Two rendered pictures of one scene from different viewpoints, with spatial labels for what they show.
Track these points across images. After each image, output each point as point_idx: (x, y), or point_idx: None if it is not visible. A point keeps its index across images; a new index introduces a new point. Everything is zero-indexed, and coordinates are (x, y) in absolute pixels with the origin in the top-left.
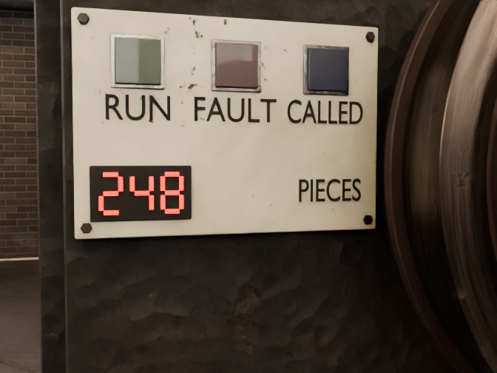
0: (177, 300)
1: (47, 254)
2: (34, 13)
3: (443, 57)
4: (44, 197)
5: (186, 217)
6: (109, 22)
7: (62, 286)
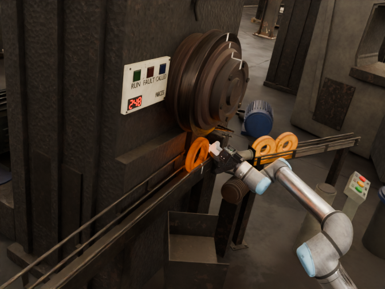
0: (133, 121)
1: (97, 114)
2: (96, 54)
3: (189, 74)
4: (97, 101)
5: (140, 105)
6: (133, 68)
7: (99, 121)
